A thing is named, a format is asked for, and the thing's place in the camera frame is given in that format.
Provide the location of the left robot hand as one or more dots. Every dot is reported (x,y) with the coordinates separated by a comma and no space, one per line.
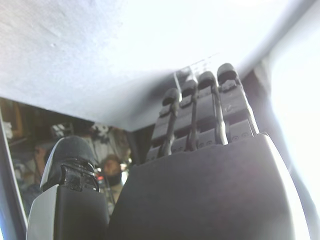
(200,195)

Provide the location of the person in background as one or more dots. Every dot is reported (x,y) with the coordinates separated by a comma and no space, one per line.
(111,165)

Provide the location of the white robot column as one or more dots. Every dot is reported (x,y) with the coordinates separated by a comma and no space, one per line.
(10,187)

